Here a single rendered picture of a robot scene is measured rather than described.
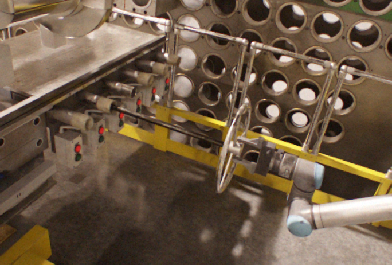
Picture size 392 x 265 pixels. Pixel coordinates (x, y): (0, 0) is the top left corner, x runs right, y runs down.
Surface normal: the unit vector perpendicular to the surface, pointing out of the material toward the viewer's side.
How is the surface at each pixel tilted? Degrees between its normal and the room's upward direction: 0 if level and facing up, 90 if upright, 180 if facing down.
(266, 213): 0
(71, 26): 90
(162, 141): 90
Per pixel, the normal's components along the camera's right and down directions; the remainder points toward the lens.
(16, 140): 0.92, 0.30
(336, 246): 0.14, -0.85
